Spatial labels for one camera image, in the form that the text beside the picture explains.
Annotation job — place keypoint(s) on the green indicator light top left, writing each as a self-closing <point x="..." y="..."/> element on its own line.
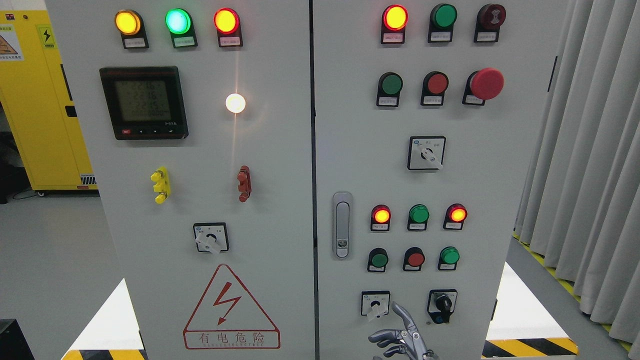
<point x="181" y="28"/>

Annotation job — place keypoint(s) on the red push button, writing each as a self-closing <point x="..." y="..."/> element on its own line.
<point x="434" y="87"/>
<point x="414" y="258"/>

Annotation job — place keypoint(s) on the left door rotary selector switch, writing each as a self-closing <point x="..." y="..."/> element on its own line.
<point x="211" y="237"/>

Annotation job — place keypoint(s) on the black digital power meter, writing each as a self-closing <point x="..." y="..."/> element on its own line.
<point x="145" y="103"/>

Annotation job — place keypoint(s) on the grey curtain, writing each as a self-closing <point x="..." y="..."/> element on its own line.
<point x="580" y="208"/>

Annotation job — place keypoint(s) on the black knob selector switch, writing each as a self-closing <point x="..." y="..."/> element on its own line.
<point x="441" y="305"/>

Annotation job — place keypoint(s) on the red indicator light top left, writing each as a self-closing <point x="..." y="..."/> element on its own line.
<point x="228" y="28"/>

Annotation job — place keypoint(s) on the red indicator light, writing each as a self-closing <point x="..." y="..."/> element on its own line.
<point x="380" y="218"/>
<point x="393" y="24"/>
<point x="228" y="28"/>
<point x="455" y="216"/>

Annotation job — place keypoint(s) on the green indicator light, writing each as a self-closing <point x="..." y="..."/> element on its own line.
<point x="441" y="23"/>
<point x="417" y="217"/>
<point x="181" y="28"/>

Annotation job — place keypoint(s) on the white lit indicator light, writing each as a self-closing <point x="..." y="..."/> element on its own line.
<point x="235" y="103"/>

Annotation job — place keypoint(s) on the green indicator light top right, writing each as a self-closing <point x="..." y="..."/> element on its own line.
<point x="441" y="23"/>

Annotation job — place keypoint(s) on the upper green push button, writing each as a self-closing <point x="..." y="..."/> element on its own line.
<point x="389" y="87"/>

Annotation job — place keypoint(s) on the grey electrical control cabinet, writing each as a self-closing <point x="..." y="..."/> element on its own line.
<point x="309" y="72"/>

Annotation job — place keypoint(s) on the lower right red indicator light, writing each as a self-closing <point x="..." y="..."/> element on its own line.
<point x="455" y="216"/>

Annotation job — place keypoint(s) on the yellow indicator light top left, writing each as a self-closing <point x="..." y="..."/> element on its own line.
<point x="132" y="29"/>

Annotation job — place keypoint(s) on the lower red push button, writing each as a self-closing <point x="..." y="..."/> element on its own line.
<point x="414" y="258"/>

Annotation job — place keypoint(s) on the red indicator light top right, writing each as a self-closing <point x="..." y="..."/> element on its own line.
<point x="393" y="24"/>

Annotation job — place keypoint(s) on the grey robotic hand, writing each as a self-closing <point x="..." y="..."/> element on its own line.
<point x="407" y="340"/>

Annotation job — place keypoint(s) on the lower right green push button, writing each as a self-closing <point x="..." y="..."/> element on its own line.
<point x="448" y="259"/>

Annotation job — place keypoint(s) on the lower white rotary selector switch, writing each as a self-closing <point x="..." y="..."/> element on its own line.
<point x="375" y="304"/>

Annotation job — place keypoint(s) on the red electric hazard warning sticker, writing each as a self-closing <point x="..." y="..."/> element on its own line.
<point x="228" y="316"/>

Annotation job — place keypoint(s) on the green push button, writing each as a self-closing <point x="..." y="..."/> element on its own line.
<point x="389" y="87"/>
<point x="448" y="259"/>
<point x="377" y="260"/>

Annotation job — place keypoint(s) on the upper red push button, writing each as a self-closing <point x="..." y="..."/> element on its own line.
<point x="434" y="87"/>

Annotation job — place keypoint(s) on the lower left green push button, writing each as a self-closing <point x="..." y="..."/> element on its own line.
<point x="377" y="260"/>

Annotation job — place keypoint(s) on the red emergency stop button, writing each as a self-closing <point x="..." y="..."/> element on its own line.
<point x="482" y="85"/>

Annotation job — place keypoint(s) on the yellow safety cabinet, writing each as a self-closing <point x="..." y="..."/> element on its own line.
<point x="38" y="104"/>

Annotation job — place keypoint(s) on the grey cabinet door handle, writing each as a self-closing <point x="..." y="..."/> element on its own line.
<point x="342" y="202"/>

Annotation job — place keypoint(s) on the lower left red indicator light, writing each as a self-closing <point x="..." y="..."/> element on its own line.
<point x="380" y="218"/>

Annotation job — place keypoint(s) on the lower green indicator light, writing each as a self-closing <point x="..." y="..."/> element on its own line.
<point x="417" y="217"/>

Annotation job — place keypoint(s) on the upper right rotary selector switch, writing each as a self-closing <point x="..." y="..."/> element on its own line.
<point x="425" y="153"/>

